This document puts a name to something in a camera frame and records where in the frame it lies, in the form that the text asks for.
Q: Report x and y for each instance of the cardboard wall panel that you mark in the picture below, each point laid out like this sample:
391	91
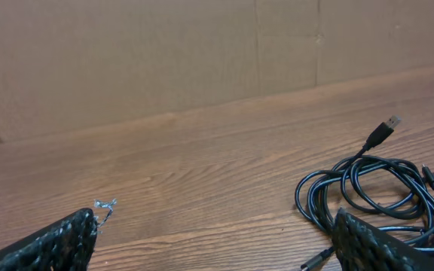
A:
68	65

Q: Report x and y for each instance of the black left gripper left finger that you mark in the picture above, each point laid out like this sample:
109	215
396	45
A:
66	244

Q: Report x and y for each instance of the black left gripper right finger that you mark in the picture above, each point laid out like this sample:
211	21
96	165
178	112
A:
361	246

